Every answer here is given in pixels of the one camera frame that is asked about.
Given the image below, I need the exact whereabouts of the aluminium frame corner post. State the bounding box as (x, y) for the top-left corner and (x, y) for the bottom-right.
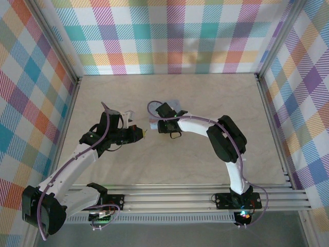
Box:
(255, 0), (305, 78)
(31, 0), (83, 81)

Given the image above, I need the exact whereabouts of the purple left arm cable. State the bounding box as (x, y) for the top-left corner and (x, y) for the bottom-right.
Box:
(37, 101), (114, 241)

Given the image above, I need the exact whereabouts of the grey slotted cable duct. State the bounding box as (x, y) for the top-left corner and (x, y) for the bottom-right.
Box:
(65, 214), (239, 225)

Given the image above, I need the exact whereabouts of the aluminium table side rail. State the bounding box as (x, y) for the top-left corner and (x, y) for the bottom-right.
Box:
(24, 75), (83, 247)
(254, 73), (310, 207)

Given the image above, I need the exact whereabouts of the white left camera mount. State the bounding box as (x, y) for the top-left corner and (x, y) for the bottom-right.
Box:
(120, 111), (131, 129)

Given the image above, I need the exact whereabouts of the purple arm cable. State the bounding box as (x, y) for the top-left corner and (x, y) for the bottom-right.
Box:
(37, 101), (114, 241)
(147, 100), (270, 228)

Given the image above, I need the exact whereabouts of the aluminium front rail beam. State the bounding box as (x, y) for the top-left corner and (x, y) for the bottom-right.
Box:
(63, 183), (310, 215)

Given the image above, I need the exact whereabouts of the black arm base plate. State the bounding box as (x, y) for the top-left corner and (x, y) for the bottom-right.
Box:
(102, 193), (126, 211)
(213, 192), (263, 210)

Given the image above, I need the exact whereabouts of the small controller board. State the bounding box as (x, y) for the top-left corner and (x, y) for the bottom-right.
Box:
(88, 209), (114, 225)
(234, 209), (253, 227)

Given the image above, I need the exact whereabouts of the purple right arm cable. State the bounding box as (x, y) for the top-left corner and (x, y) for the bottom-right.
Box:
(147, 100), (270, 228)

